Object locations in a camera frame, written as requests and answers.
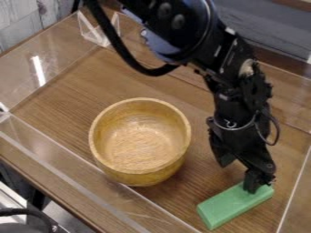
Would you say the green rectangular block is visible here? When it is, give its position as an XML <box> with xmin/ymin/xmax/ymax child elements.
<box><xmin>196</xmin><ymin>183</ymin><xmax>274</xmax><ymax>230</ymax></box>

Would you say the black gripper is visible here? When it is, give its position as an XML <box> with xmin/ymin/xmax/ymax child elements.
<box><xmin>205</xmin><ymin>112</ymin><xmax>281</xmax><ymax>195</ymax></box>

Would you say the clear acrylic corner bracket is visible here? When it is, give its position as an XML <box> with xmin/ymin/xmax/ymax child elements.
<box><xmin>75</xmin><ymin>11</ymin><xmax>120</xmax><ymax>47</ymax></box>

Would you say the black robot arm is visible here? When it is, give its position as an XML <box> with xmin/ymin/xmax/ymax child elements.
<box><xmin>85</xmin><ymin>0</ymin><xmax>278</xmax><ymax>193</ymax></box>

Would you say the black metal table frame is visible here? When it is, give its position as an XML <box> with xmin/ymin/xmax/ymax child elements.
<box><xmin>0</xmin><ymin>162</ymin><xmax>94</xmax><ymax>233</ymax></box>

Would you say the black cable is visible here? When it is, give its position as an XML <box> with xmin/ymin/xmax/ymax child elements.
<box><xmin>0</xmin><ymin>208</ymin><xmax>59</xmax><ymax>233</ymax></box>

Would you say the clear acrylic tray wall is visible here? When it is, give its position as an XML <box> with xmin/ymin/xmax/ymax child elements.
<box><xmin>0</xmin><ymin>104</ymin><xmax>202</xmax><ymax>233</ymax></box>

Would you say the brown wooden bowl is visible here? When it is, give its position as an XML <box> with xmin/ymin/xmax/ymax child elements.
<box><xmin>87</xmin><ymin>97</ymin><xmax>190</xmax><ymax>187</ymax></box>

